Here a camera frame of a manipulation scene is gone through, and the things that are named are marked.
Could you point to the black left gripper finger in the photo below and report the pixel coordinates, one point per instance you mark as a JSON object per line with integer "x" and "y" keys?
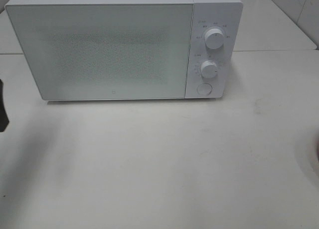
{"x": 4, "y": 121}

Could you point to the white microwave door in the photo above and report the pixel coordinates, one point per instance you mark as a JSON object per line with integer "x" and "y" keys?
{"x": 99, "y": 50}

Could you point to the white round door button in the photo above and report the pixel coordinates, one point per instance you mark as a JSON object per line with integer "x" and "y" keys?
{"x": 204, "y": 89}

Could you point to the white round knob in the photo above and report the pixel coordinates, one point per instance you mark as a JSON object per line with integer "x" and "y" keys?
{"x": 214, "y": 38}
{"x": 209, "y": 69}

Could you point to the pink round plate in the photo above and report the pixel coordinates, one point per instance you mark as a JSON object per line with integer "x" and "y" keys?
{"x": 317, "y": 151}

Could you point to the white microwave oven body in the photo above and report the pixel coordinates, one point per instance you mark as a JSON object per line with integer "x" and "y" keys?
{"x": 224, "y": 14}

